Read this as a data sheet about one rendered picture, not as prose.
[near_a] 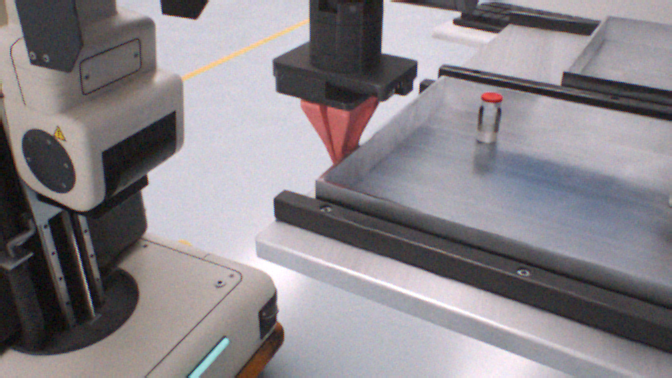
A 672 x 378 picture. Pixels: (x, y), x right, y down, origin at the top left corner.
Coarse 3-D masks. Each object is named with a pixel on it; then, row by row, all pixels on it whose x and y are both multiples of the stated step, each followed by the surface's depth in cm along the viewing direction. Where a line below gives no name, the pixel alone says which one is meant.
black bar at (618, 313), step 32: (288, 192) 51; (320, 224) 49; (352, 224) 47; (384, 224) 47; (416, 256) 46; (448, 256) 44; (480, 256) 44; (512, 288) 43; (544, 288) 41; (576, 288) 41; (608, 320) 40; (640, 320) 39
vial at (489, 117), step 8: (488, 104) 61; (496, 104) 61; (480, 112) 62; (488, 112) 61; (496, 112) 61; (480, 120) 62; (488, 120) 61; (496, 120) 61; (480, 128) 62; (488, 128) 62; (496, 128) 62; (480, 136) 63; (488, 136) 62; (496, 136) 62
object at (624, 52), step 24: (600, 24) 86; (624, 24) 89; (648, 24) 87; (600, 48) 87; (624, 48) 88; (648, 48) 88; (576, 72) 70; (600, 72) 80; (624, 72) 80; (648, 72) 80; (624, 96) 68; (648, 96) 67
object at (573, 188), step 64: (384, 128) 58; (448, 128) 66; (512, 128) 66; (576, 128) 64; (640, 128) 61; (320, 192) 50; (384, 192) 55; (448, 192) 55; (512, 192) 55; (576, 192) 55; (640, 192) 55; (512, 256) 44; (576, 256) 41; (640, 256) 47
